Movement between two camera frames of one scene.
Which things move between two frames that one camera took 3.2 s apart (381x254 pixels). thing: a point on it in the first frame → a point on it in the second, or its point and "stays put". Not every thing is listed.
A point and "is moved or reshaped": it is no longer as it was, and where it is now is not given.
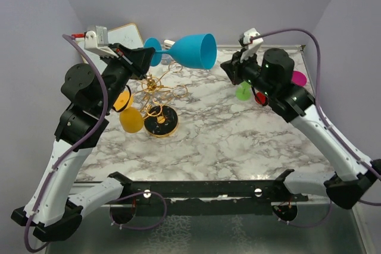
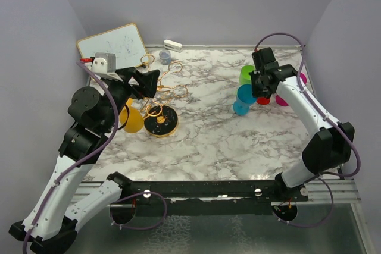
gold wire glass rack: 159,121 stays put
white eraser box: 168,44 stays put
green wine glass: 243,91 is moved or reshaped
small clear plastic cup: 166,60 stays put
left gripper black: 137,60 → 147,82
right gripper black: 234,67 → 256,93
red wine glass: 261,99 stays put
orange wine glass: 131,119 stays put
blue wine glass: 197,50 → 244,98
